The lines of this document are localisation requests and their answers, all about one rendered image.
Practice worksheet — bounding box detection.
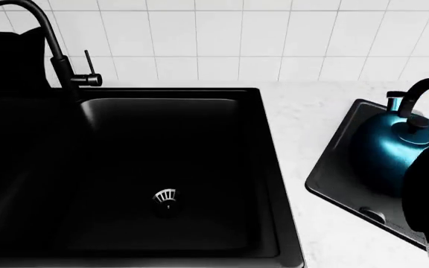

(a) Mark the teal kettle with black handle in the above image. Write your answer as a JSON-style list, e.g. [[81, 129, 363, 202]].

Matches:
[[351, 77, 429, 200]]

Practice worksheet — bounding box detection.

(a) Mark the black rectangular tray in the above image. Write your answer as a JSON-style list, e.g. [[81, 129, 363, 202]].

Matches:
[[304, 98, 429, 252]]

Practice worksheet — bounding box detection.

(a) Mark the black gooseneck faucet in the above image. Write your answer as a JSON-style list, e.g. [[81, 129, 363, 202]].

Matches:
[[0, 0, 104, 99]]

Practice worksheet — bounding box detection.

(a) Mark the black kitchen sink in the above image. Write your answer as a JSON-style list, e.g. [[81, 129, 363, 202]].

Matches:
[[0, 87, 305, 268]]

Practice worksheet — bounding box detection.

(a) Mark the metal sink drain strainer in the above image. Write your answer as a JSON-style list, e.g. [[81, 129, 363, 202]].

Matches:
[[151, 188, 180, 219]]

